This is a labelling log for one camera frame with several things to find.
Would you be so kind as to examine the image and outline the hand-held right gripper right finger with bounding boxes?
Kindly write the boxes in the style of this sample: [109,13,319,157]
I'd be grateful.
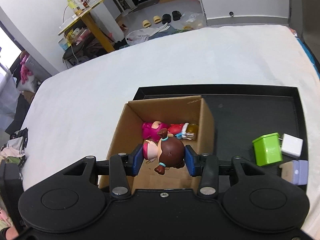
[185,145,283,196]

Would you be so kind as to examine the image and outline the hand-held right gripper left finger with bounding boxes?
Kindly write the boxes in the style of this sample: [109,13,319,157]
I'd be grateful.
[42,144,144,197]

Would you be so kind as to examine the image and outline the brown-haired doll figurine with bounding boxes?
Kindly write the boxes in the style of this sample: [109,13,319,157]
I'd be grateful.
[142,128,187,174]

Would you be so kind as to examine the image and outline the magenta figurine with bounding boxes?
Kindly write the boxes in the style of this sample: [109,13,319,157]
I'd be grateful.
[142,121,170,140]

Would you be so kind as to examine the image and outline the brown cardboard box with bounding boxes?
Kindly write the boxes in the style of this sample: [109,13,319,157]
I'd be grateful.
[99,95,215,190]

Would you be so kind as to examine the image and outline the red figurine with yellow jar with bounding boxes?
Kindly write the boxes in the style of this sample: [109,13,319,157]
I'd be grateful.
[168,122,199,141]

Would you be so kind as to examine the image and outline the black tray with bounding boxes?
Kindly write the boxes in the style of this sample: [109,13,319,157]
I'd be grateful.
[132,84,307,185]

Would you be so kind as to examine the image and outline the green hexagonal box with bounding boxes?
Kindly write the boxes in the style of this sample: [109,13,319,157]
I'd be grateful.
[252,132,284,167]

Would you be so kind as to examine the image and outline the white charger cube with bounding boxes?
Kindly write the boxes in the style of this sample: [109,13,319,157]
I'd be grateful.
[279,134,303,159]

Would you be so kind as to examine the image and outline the lilac toy box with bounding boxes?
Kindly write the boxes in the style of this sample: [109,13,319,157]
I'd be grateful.
[279,159,308,185]

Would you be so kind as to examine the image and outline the black and white patterned cloth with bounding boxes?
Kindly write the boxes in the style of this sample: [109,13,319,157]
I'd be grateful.
[9,127,28,155]

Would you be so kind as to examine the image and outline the pink plush toy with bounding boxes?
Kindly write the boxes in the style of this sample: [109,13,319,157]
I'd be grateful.
[20,52,34,84]

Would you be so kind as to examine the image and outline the white plastic bag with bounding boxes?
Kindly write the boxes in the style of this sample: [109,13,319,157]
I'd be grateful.
[125,26,163,46]

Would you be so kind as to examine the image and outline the yellow round table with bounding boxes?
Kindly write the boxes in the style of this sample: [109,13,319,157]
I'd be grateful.
[58,0,115,53]

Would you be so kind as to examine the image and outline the clear plastic bag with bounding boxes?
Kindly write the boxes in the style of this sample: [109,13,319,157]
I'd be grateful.
[181,12,204,30]

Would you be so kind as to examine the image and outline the blue printed bedsheet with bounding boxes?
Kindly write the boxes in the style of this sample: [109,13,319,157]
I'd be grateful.
[290,27,320,75]

